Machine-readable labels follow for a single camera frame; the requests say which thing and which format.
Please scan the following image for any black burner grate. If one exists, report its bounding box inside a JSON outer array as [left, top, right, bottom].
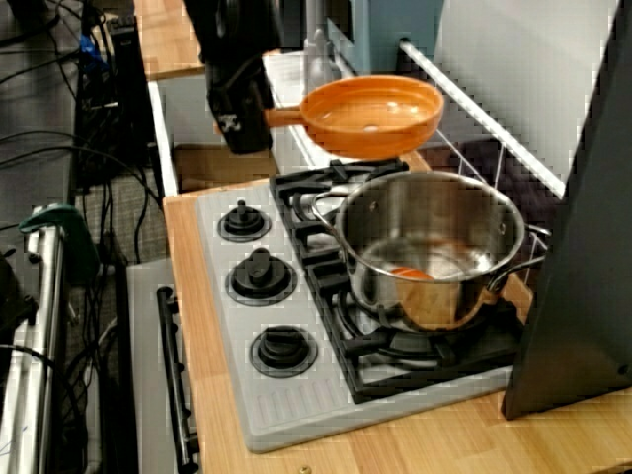
[[300, 256, 524, 404], [269, 158, 411, 271]]

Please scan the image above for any black oven door handle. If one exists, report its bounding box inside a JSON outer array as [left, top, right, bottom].
[[156, 287, 198, 470]]

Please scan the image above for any white dish rack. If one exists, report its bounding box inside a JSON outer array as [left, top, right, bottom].
[[394, 39, 564, 248]]

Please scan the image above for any blue plastic piece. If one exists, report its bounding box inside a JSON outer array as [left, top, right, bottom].
[[78, 34, 109, 73]]

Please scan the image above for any dark side panel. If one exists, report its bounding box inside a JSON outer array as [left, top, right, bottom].
[[501, 0, 632, 421]]

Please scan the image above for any teal box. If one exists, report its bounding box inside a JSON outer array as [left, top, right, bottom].
[[325, 0, 443, 90]]

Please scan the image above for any black stove knob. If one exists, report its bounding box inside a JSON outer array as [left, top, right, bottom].
[[225, 248, 299, 307], [249, 325, 319, 380], [218, 200, 272, 243]]

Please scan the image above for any stainless steel pot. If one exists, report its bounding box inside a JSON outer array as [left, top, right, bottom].
[[309, 171, 551, 335]]

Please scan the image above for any black computer tower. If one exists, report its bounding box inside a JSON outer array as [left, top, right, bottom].
[[108, 17, 157, 172]]

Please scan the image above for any wooden kitchen countertop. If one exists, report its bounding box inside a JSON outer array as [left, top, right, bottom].
[[162, 147, 632, 474]]

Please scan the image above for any aluminium frame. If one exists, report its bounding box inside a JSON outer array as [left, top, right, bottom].
[[0, 209, 65, 474]]

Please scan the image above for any orange toy frying pan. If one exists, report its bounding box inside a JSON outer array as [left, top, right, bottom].
[[213, 74, 445, 162]]

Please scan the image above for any white toy oven cabinet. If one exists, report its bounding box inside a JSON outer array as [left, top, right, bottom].
[[125, 261, 198, 474]]

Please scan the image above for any white sink basin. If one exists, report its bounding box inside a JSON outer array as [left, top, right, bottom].
[[147, 51, 414, 197]]

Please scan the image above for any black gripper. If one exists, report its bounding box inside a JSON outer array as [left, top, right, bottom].
[[202, 51, 274, 155]]

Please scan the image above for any grey toy faucet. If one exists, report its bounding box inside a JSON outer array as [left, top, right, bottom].
[[301, 0, 343, 88]]

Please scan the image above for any grey stove top panel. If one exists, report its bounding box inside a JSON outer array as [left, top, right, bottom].
[[193, 185, 517, 454]]

